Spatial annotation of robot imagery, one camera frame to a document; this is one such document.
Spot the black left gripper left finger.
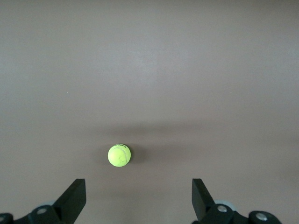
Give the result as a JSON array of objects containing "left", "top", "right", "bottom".
[{"left": 0, "top": 178, "right": 87, "bottom": 224}]

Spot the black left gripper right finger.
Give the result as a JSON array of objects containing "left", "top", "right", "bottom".
[{"left": 192, "top": 178, "right": 282, "bottom": 224}]

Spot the yellow-green tennis ball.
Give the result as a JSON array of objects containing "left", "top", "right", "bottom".
[{"left": 107, "top": 143, "right": 132, "bottom": 168}]

